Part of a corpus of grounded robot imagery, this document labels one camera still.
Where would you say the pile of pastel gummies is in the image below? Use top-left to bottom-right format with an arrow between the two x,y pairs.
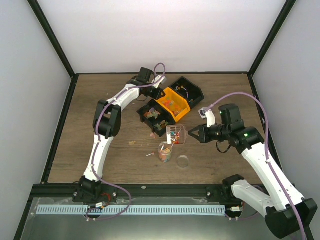
143,107 -> 169,131

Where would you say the brown slotted plastic scoop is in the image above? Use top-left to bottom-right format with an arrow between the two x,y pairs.
166,124 -> 188,145

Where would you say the black bin with lollipops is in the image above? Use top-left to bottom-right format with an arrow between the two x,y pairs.
169,76 -> 205,110

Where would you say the light blue slotted cable duct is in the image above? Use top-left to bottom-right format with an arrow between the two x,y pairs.
36,204 -> 226,216

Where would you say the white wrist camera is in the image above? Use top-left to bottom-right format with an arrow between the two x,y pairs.
153,75 -> 167,88
198,107 -> 216,128

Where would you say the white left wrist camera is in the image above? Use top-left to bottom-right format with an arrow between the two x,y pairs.
153,75 -> 167,88

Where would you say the yellow bin with star candies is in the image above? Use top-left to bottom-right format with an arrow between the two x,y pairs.
156,87 -> 191,123

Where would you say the pile of star gummies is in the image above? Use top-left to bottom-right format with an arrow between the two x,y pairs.
161,99 -> 183,117

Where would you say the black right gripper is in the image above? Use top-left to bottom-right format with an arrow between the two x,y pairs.
189,123 -> 231,144

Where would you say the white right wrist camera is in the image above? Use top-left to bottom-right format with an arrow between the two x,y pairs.
198,107 -> 216,128

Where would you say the black enclosure frame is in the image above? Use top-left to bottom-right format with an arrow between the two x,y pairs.
13,0 -> 315,240

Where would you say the clear plastic cup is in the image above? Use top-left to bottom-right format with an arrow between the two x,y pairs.
158,141 -> 173,163

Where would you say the black front mounting rail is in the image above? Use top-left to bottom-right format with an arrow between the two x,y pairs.
29,183 -> 297,203

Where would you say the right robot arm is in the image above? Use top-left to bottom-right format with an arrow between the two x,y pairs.
188,103 -> 318,239

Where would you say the clear round lid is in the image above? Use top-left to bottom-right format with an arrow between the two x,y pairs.
176,155 -> 190,169

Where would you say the black bin with gummy candies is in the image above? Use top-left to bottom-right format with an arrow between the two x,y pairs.
137,99 -> 176,137

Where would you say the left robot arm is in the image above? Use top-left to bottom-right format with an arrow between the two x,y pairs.
74,67 -> 167,202

